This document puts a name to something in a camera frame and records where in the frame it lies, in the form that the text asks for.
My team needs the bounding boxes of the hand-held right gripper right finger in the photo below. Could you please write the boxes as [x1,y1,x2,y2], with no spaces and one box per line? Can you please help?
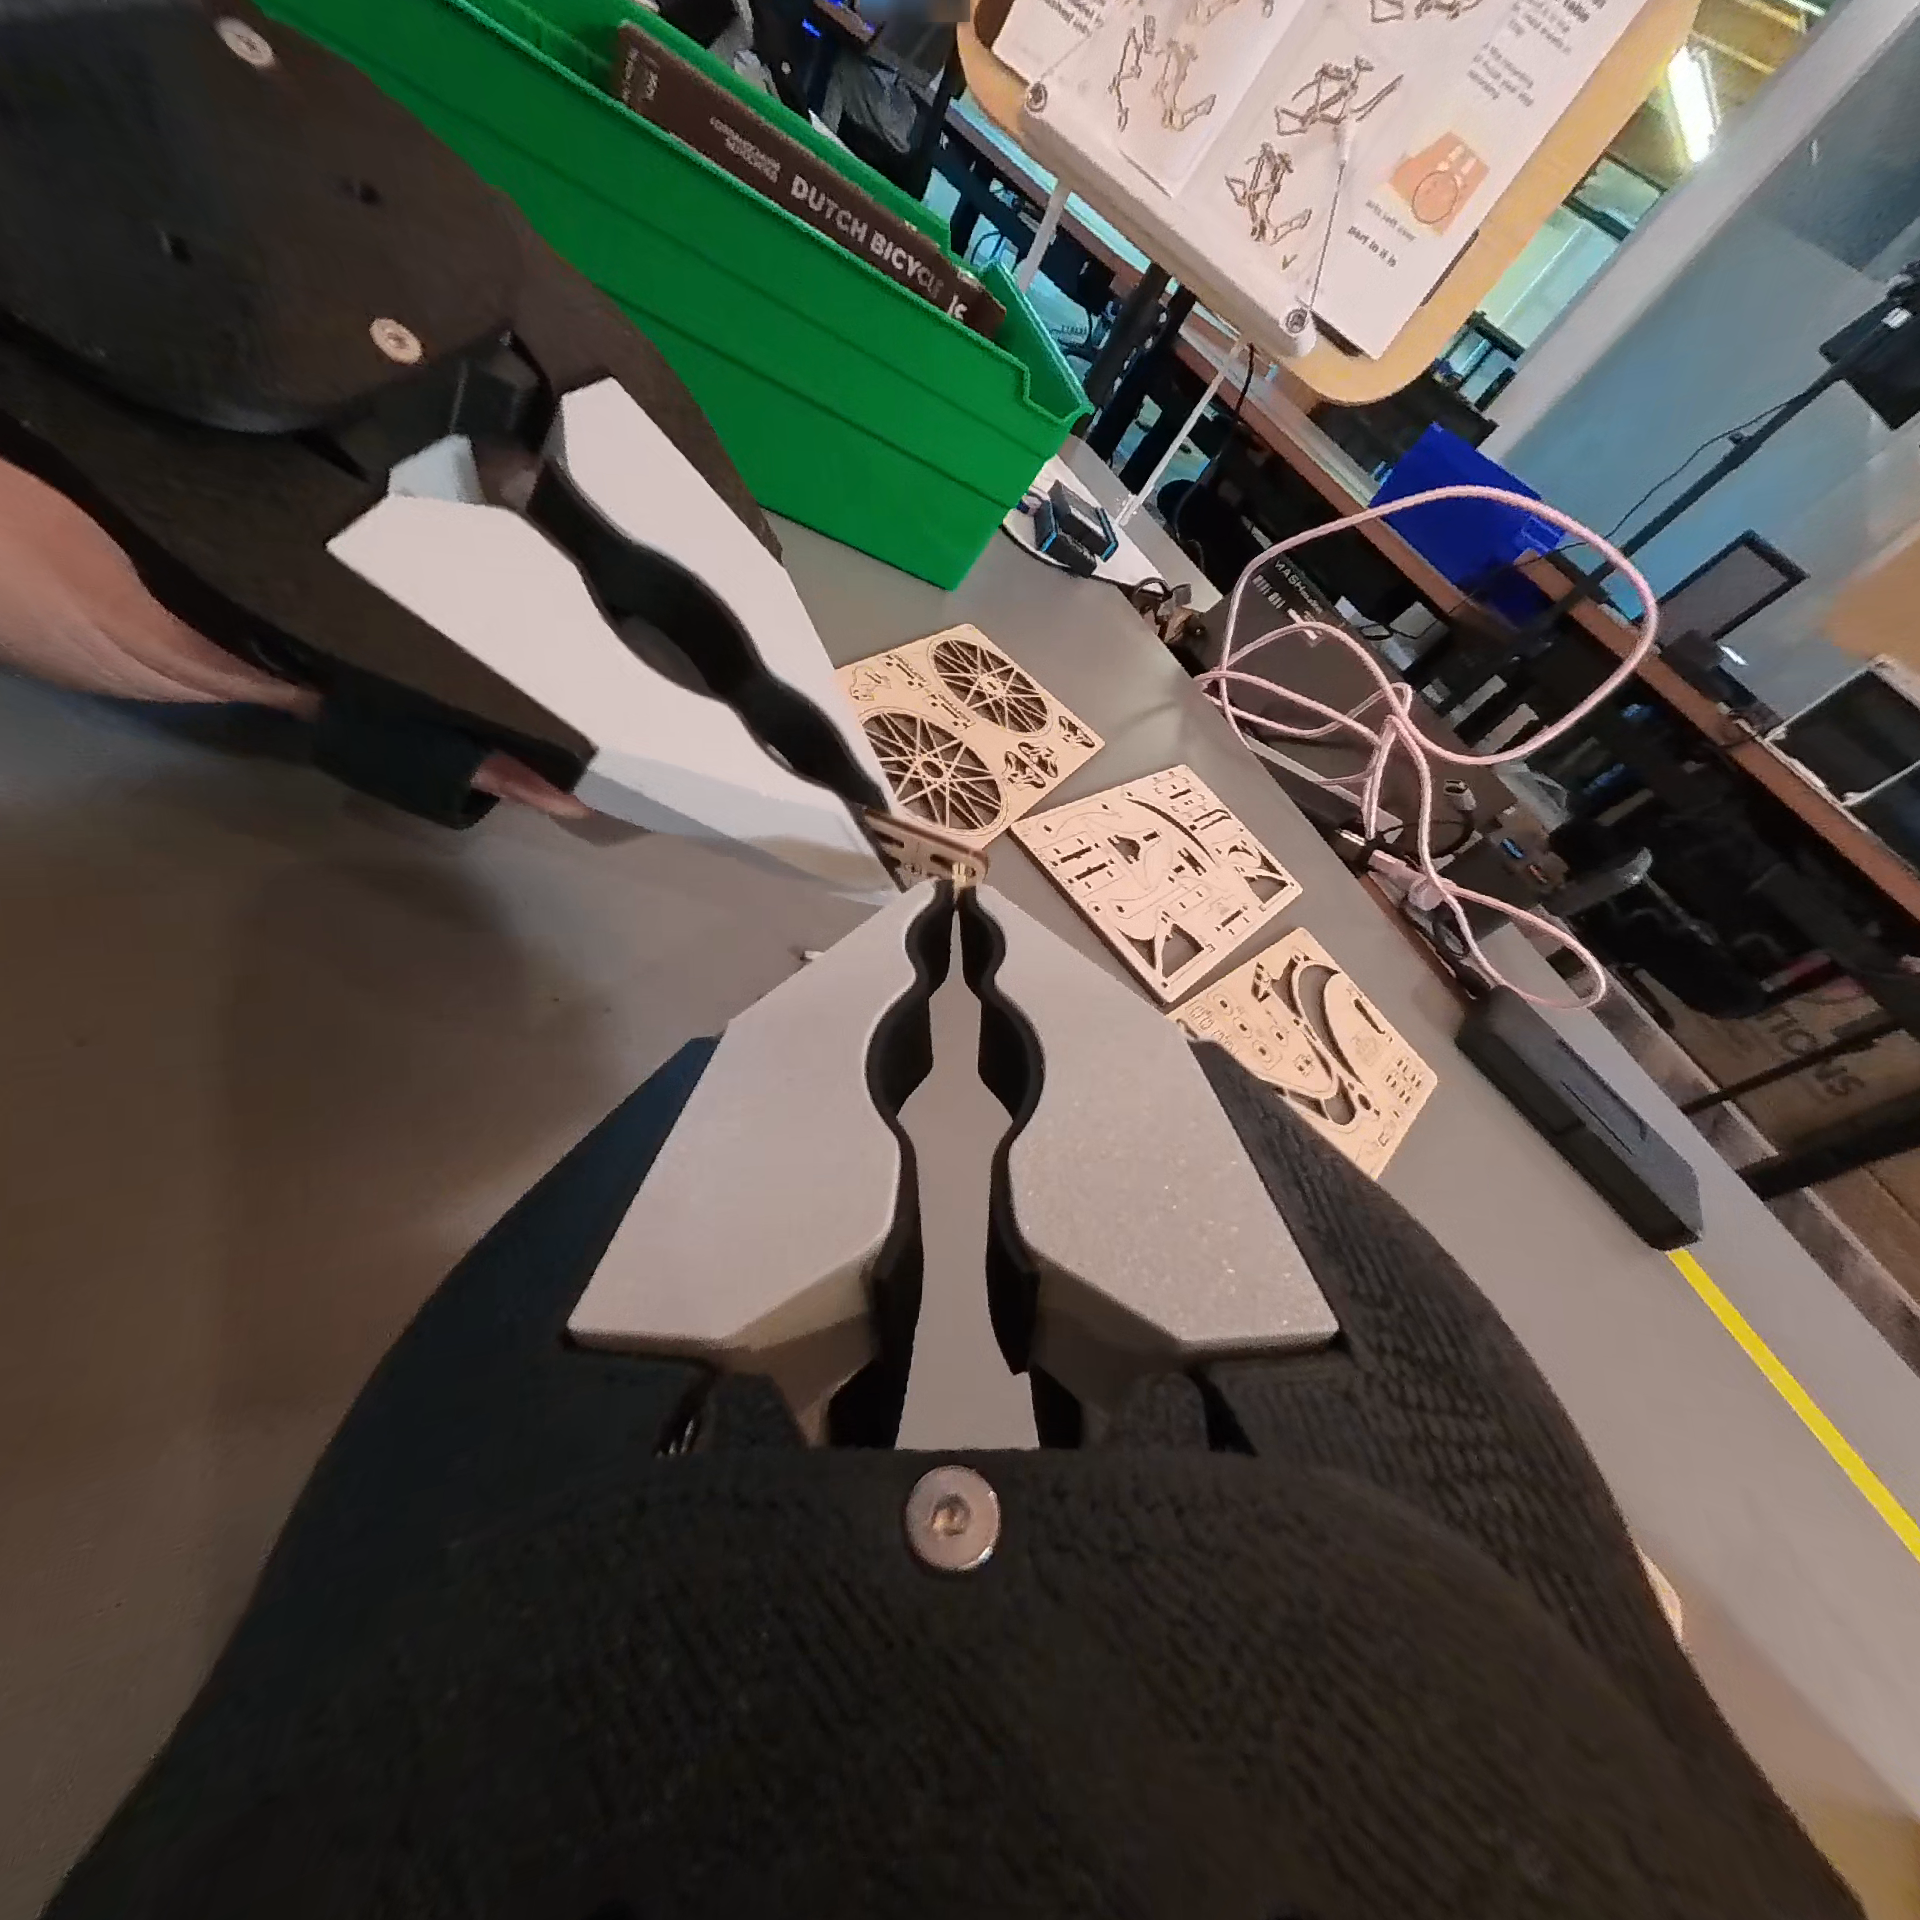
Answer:
[955,887,1338,1453]

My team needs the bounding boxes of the white stand pole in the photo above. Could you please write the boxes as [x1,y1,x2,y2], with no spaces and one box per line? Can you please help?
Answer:
[1118,340,1253,528]

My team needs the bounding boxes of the white stand base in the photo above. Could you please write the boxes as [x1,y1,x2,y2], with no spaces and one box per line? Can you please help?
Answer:
[1008,446,1190,617]

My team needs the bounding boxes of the instruction sheet on clipboard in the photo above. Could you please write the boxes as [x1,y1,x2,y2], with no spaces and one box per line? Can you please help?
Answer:
[955,0,1704,407]

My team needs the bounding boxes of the brown cardboard box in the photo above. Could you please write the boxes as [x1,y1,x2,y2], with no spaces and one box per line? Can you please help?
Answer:
[617,22,1008,340]

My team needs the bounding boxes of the arc-pattern wooden parts sheet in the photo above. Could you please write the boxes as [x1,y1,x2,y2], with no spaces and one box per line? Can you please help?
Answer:
[1169,927,1440,1181]

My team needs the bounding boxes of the pink cable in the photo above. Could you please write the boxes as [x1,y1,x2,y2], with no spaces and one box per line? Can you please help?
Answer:
[1199,489,1662,1006]

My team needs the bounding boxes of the yellow tape strip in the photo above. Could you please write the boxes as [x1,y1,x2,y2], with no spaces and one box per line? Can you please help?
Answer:
[1667,1248,1920,1563]

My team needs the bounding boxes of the slotted wooden parts sheet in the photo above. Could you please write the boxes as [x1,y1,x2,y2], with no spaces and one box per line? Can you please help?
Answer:
[1009,768,1304,1002]

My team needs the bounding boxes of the blue plastic bin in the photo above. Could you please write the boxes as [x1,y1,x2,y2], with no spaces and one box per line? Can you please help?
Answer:
[1365,422,1563,622]

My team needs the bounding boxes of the small slotted wooden part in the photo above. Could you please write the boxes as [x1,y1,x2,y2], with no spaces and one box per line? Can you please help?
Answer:
[870,811,995,892]

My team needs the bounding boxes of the black camera on tripod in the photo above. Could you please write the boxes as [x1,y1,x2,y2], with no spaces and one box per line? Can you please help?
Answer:
[1612,262,1920,564]

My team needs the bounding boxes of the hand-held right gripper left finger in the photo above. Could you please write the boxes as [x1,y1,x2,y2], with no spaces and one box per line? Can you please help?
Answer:
[567,879,964,1453]

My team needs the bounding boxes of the person's left hand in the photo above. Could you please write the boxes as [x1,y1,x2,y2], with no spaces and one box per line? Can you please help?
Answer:
[0,459,598,822]

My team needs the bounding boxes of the small blue device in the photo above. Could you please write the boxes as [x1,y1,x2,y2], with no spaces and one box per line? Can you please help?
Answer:
[1026,489,1122,579]

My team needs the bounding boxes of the wheel-pattern wooden parts sheet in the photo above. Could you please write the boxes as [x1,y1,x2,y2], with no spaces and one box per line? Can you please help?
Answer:
[836,622,1106,843]

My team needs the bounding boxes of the green plastic bin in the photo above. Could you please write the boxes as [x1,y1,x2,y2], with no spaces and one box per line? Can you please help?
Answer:
[257,0,1092,593]

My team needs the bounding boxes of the black power adapter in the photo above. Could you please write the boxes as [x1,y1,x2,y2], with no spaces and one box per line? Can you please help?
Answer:
[1456,991,1709,1251]

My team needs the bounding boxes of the black equipment box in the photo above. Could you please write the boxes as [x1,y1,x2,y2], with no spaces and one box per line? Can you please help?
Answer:
[1199,568,1516,843]

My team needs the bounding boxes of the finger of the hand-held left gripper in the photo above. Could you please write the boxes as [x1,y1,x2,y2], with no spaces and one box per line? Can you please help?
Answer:
[525,380,893,822]
[327,434,906,905]

